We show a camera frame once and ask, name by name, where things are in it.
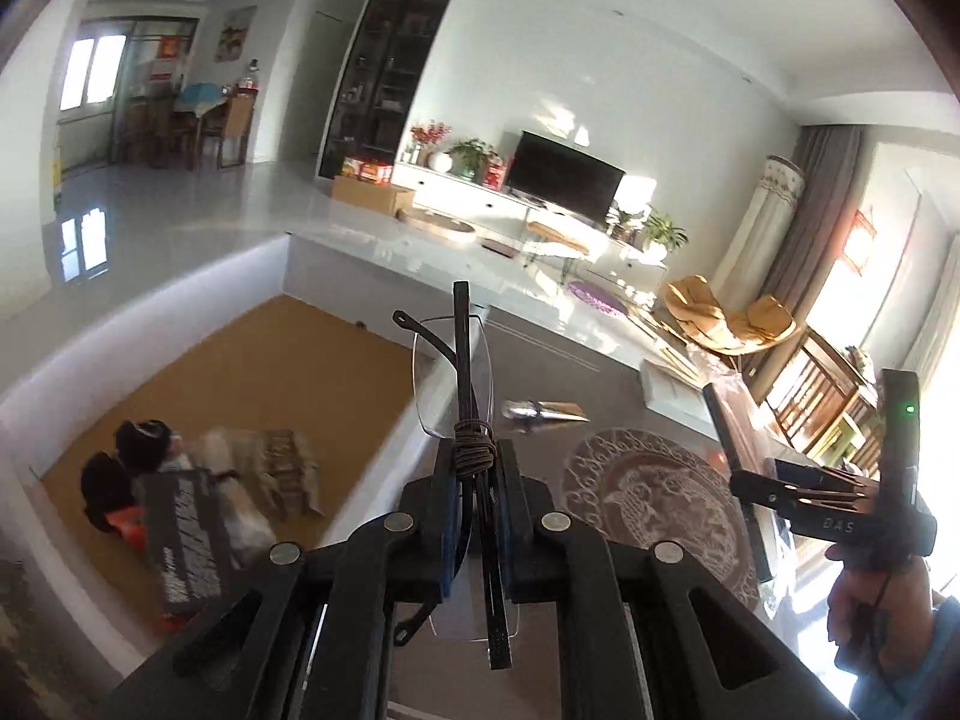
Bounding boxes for person's right hand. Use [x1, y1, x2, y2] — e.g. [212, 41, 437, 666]
[825, 551, 936, 683]

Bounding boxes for white storage box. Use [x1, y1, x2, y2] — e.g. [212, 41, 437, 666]
[0, 234, 492, 680]

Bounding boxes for white sheer curtain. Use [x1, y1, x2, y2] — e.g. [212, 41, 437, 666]
[904, 240, 960, 421]

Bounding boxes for sliding glass door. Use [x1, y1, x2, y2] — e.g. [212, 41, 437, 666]
[56, 15, 203, 166]

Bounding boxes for green potted plant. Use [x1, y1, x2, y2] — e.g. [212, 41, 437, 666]
[448, 137, 492, 181]

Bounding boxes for dark glass display cabinet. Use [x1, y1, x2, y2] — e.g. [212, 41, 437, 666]
[316, 0, 462, 181]

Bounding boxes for round beige mat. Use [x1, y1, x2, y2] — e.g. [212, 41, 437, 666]
[397, 208, 477, 242]

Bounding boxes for white television cabinet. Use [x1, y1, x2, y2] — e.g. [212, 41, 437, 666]
[390, 163, 668, 293]

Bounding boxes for rimless eyeglasses with cord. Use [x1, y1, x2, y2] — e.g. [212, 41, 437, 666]
[391, 281, 524, 672]

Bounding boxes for grey curtain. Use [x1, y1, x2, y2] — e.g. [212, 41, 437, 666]
[750, 124, 863, 391]

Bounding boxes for white flat box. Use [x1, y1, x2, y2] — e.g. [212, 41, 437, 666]
[639, 349, 740, 421]

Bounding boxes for person's right forearm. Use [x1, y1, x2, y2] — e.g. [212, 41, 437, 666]
[855, 592, 960, 720]

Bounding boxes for framed wall painting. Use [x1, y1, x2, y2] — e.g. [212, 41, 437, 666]
[215, 6, 257, 62]

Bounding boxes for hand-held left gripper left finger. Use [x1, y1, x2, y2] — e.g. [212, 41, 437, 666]
[112, 436, 462, 720]

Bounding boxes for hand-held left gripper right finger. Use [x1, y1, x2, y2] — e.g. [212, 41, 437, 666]
[496, 436, 856, 720]

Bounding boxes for covered standing air conditioner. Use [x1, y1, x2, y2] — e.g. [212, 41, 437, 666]
[709, 155, 803, 301]

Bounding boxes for tan lounge chair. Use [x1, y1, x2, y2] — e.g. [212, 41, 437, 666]
[664, 275, 797, 357]

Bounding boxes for red flowers in vase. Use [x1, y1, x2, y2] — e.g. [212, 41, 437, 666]
[409, 120, 451, 166]

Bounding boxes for leafy plant in white pot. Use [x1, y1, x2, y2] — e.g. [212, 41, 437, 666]
[641, 210, 689, 256]

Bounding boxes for red wall hanging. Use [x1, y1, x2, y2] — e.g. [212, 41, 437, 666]
[846, 210, 878, 275]

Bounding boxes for colourful boxes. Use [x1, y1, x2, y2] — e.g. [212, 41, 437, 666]
[343, 156, 392, 185]

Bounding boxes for purple round mat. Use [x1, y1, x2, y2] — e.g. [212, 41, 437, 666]
[566, 279, 627, 316]

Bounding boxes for rhinestone metal hair clip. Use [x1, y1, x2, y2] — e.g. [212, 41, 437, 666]
[501, 397, 592, 437]

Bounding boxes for clear plastic packet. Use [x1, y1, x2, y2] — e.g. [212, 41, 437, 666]
[701, 379, 777, 586]

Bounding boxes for black fabric item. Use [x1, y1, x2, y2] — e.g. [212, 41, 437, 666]
[79, 418, 177, 533]

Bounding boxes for dining table with cloth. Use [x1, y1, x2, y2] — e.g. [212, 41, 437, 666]
[176, 82, 226, 166]

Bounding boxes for black television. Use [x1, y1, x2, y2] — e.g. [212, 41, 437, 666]
[506, 131, 626, 224]

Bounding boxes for wooden bench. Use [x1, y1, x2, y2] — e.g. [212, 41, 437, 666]
[525, 219, 590, 275]

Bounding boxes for cardboard box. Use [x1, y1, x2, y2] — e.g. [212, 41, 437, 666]
[332, 176, 416, 217]

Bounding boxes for red door poster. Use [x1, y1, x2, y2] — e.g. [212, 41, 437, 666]
[150, 37, 181, 83]

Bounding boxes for black printed box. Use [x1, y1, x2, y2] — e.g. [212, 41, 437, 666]
[139, 469, 241, 612]

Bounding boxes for bag of wooden cotton swabs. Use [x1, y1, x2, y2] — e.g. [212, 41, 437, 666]
[180, 427, 323, 541]

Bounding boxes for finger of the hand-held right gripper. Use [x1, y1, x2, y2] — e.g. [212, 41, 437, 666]
[772, 457, 877, 494]
[729, 469, 826, 515]

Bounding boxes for red candy packet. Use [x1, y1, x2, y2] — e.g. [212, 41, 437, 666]
[109, 506, 187, 629]

